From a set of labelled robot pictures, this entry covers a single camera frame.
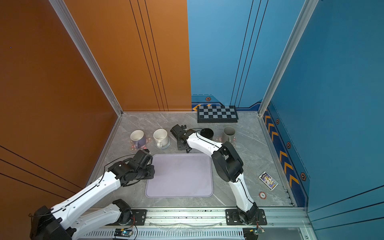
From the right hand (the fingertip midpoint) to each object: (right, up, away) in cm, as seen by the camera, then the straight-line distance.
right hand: (183, 145), depth 95 cm
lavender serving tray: (-1, -17, -6) cm, 18 cm away
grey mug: (+29, +7, -1) cm, 30 cm away
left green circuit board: (-27, -38, -25) cm, 53 cm away
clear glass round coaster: (-13, -2, +3) cm, 13 cm away
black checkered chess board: (+24, +22, +20) cm, 38 cm away
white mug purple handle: (-31, +5, +4) cm, 32 cm away
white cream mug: (-16, +5, +6) cm, 18 cm away
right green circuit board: (+35, -39, -25) cm, 58 cm away
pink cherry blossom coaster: (+24, +4, +9) cm, 26 cm away
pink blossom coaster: (-34, -2, +4) cm, 35 cm away
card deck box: (+50, -20, -13) cm, 55 cm away
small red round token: (+44, -25, -15) cm, 53 cm away
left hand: (-15, -12, -14) cm, 24 cm away
